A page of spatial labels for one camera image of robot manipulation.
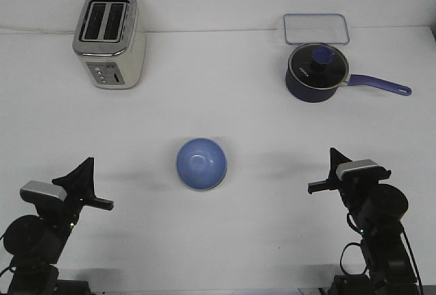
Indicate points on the clear blue-rimmed container lid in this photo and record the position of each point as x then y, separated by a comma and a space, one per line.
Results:
330, 28

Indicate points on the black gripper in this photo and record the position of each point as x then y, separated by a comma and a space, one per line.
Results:
79, 186
355, 187

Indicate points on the blue bowl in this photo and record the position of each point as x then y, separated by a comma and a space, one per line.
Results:
201, 164

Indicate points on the dark blue saucepan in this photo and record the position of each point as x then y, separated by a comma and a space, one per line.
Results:
311, 95

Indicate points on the glass pot lid blue knob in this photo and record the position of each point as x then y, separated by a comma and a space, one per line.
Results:
318, 66

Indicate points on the silver two-slot toaster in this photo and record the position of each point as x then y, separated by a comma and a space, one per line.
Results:
110, 42

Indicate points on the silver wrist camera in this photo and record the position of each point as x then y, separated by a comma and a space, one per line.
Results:
35, 191
354, 166

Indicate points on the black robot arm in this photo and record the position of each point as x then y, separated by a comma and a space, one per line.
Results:
374, 210
36, 241

